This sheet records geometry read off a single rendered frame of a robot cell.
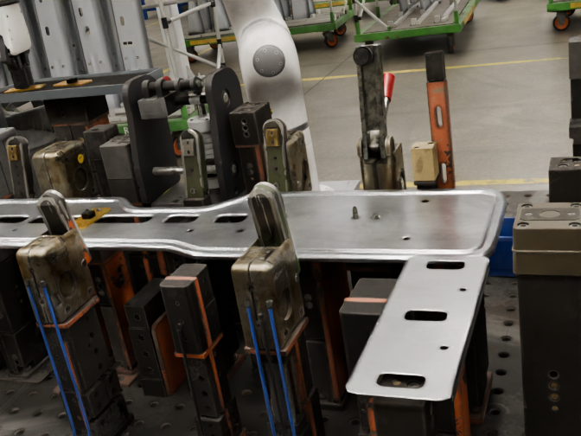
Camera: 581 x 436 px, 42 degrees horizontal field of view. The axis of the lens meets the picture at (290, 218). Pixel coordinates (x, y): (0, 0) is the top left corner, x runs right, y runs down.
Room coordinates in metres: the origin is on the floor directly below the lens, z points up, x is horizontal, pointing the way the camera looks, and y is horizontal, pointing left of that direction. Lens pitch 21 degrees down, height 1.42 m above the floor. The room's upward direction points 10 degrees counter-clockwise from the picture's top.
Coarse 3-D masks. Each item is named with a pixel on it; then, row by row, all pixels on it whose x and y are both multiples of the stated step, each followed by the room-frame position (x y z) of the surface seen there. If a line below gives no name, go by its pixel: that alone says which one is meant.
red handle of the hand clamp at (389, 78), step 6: (384, 78) 1.24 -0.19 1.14; (390, 78) 1.24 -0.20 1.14; (384, 84) 1.23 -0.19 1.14; (390, 84) 1.23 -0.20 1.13; (390, 90) 1.22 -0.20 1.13; (390, 96) 1.21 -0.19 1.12; (378, 132) 1.15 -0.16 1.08; (372, 138) 1.15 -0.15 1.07; (378, 138) 1.14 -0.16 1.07; (372, 144) 1.14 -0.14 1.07; (378, 144) 1.13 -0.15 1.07; (372, 150) 1.14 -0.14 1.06; (378, 150) 1.14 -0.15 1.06
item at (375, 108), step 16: (368, 48) 1.13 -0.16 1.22; (368, 64) 1.16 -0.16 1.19; (368, 80) 1.16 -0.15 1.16; (368, 96) 1.15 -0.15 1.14; (384, 96) 1.15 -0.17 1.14; (368, 112) 1.15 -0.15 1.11; (384, 112) 1.14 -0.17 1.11; (368, 128) 1.15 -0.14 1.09; (384, 128) 1.13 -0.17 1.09; (384, 144) 1.13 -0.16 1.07
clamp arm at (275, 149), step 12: (276, 120) 1.23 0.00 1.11; (264, 132) 1.23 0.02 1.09; (276, 132) 1.22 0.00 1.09; (264, 144) 1.23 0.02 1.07; (276, 144) 1.21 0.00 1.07; (276, 156) 1.22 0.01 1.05; (276, 168) 1.22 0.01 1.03; (288, 168) 1.22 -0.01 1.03; (276, 180) 1.21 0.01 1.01; (288, 180) 1.21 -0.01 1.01
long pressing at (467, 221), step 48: (288, 192) 1.16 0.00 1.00; (336, 192) 1.12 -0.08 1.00; (384, 192) 1.09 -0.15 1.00; (432, 192) 1.06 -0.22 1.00; (480, 192) 1.03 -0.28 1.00; (0, 240) 1.18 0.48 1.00; (96, 240) 1.10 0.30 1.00; (144, 240) 1.07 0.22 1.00; (192, 240) 1.03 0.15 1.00; (240, 240) 1.00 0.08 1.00; (336, 240) 0.94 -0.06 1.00; (384, 240) 0.92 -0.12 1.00; (432, 240) 0.89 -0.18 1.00; (480, 240) 0.87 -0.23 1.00
